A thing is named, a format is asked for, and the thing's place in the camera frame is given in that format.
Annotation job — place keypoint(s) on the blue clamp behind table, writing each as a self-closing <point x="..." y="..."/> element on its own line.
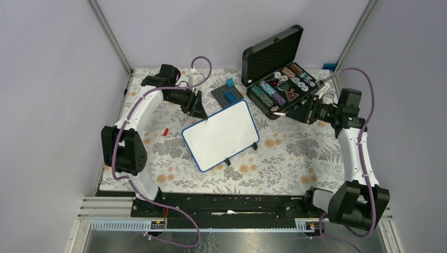
<point x="329" y="66"/>

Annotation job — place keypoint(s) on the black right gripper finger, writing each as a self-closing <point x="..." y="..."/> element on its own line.
<point x="298" y="114"/>
<point x="298" y="104"/>

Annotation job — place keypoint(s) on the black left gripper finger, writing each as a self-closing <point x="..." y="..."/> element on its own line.
<point x="200" y="112"/>
<point x="189" y="109"/>

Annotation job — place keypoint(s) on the blue framed whiteboard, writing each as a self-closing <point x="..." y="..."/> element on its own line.
<point x="222" y="135"/>

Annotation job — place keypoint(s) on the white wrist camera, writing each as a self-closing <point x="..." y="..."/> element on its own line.
<point x="326" y="88"/>
<point x="195" y="78"/>

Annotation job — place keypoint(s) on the light blue lego cube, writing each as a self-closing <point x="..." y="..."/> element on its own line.
<point x="229" y="82"/>

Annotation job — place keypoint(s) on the blue lego brick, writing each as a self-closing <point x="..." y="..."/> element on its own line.
<point x="231" y="97"/>

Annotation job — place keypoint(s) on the black poker chip case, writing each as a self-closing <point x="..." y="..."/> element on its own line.
<point x="275" y="82"/>

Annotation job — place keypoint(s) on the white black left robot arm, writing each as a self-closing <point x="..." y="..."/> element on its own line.
<point x="122" y="144"/>

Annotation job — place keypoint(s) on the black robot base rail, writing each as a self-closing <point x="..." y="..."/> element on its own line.
<point x="226" y="211"/>

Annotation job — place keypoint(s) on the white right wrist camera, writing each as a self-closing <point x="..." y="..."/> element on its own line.
<point x="326" y="88"/>

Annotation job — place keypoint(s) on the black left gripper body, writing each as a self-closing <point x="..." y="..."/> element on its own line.
<point x="179" y="96"/>

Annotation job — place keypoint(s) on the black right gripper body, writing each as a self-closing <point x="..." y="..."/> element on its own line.
<point x="320" y="110"/>

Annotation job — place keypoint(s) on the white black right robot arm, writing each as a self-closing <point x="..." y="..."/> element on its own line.
<point x="360" y="201"/>

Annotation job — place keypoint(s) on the grey lego baseplate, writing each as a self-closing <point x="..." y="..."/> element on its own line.
<point x="219" y="95"/>

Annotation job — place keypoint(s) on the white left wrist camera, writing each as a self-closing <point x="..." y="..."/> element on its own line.
<point x="195" y="78"/>

